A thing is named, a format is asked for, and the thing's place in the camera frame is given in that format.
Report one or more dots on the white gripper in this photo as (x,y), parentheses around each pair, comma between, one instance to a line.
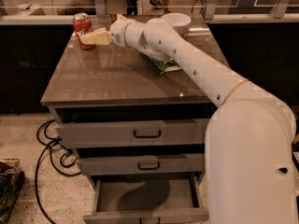
(118,33)

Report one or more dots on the red coke can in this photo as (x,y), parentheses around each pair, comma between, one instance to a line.
(82,25)

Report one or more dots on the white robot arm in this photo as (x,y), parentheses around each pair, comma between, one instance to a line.
(249,170)

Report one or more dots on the grey drawer cabinet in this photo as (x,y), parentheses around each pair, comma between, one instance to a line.
(108,76)

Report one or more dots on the top drawer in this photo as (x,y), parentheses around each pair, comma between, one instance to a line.
(137,125)

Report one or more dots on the drawer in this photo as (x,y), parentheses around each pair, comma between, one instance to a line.
(148,199)
(137,125)
(141,160)

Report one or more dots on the middle drawer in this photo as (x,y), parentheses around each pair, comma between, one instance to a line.
(141,160)

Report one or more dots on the bottom drawer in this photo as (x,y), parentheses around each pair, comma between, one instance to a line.
(148,199)

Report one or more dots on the green chip bag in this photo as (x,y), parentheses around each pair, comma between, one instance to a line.
(167,66)

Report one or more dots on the white bowl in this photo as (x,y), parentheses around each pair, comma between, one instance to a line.
(180,22)

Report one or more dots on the wire basket with items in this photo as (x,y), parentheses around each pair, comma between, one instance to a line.
(12,178)

